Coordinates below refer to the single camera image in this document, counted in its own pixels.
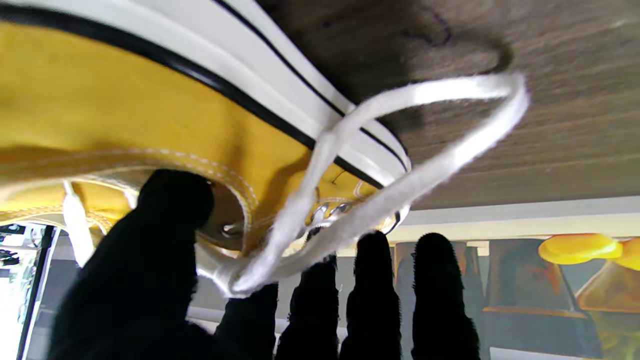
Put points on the left robot hand black glove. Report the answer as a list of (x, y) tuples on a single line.
[(140, 280)]

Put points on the yellow canvas sneaker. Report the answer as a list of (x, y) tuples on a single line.
[(125, 100)]

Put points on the white shoelace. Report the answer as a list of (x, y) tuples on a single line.
[(425, 175)]

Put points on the printed kitchen backdrop banner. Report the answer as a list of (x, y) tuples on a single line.
[(500, 280)]

